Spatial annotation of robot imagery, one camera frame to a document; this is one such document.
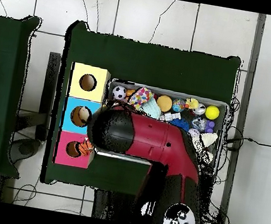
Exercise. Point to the blue spiky ball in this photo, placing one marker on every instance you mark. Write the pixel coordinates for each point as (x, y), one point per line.
(180, 124)

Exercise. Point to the cream waffle cloth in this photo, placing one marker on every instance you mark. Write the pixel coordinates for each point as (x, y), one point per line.
(209, 138)

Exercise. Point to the black and white soccer ball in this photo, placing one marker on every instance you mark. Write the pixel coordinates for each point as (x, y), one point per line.
(119, 92)

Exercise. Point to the yellow plush toy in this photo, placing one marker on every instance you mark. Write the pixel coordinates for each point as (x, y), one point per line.
(192, 103)

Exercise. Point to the dark green table cloth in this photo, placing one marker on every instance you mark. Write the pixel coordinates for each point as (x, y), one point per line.
(158, 64)

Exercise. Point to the yellow tennis ball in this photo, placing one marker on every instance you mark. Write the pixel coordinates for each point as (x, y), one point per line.
(212, 112)

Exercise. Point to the large multicoloured patterned cloth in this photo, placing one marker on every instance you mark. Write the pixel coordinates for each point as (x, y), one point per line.
(140, 97)

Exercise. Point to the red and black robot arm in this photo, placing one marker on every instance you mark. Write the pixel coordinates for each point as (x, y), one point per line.
(151, 140)

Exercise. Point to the orange striped tiger plush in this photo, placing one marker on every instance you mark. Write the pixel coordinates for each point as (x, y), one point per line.
(84, 148)

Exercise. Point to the orange foam ball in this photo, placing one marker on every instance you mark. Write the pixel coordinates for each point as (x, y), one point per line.
(164, 103)

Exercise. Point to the wooden box with three holes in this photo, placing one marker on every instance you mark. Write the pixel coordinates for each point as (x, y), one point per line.
(97, 93)

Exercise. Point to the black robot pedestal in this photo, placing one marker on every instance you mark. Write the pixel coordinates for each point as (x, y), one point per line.
(114, 205)

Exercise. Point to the mint green waffle cloth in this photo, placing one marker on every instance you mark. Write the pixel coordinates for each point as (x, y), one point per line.
(152, 108)

